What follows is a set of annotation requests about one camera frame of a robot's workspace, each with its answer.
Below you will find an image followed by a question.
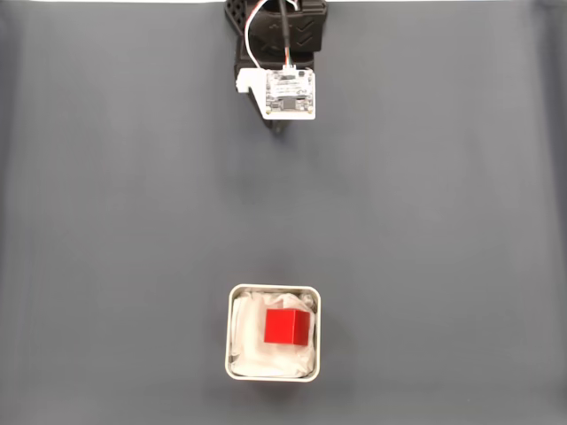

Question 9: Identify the blue grey table mat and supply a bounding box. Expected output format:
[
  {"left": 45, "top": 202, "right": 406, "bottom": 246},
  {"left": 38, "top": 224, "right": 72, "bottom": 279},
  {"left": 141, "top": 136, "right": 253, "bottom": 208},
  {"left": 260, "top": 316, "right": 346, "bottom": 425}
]
[{"left": 0, "top": 2, "right": 567, "bottom": 425}]

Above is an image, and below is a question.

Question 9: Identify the black camera cable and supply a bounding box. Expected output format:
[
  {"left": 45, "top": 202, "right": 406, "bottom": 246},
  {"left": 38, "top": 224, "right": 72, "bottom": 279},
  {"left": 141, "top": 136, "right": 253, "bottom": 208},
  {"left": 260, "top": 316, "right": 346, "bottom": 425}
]
[{"left": 277, "top": 0, "right": 296, "bottom": 67}]

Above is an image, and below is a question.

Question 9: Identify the white square box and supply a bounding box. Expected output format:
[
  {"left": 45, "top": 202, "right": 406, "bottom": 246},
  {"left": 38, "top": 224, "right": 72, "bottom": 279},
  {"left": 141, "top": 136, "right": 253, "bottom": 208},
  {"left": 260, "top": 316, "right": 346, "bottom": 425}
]
[{"left": 224, "top": 283, "right": 322, "bottom": 383}]

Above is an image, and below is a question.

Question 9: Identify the white camera circuit board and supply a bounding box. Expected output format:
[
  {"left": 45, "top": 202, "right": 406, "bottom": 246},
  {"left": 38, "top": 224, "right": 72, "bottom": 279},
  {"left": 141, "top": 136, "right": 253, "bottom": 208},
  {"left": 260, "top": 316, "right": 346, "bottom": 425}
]
[{"left": 236, "top": 65, "right": 319, "bottom": 121}]

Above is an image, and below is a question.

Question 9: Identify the red cube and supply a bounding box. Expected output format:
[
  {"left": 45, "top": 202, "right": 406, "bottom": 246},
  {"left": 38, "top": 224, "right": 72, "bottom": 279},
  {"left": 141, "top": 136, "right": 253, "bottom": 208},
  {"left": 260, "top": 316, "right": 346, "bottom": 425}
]
[{"left": 263, "top": 307, "right": 310, "bottom": 346}]

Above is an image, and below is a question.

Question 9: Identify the white servo cable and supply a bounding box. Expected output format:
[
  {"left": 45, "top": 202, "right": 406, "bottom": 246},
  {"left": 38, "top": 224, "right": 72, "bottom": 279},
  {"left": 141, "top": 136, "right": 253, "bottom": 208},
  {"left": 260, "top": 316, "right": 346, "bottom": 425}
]
[{"left": 243, "top": 0, "right": 278, "bottom": 70}]

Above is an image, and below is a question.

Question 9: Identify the white tissue paper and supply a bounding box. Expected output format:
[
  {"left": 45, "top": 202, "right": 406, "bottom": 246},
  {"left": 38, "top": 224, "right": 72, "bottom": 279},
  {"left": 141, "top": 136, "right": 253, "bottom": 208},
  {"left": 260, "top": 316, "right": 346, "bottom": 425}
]
[{"left": 229, "top": 288, "right": 318, "bottom": 380}]

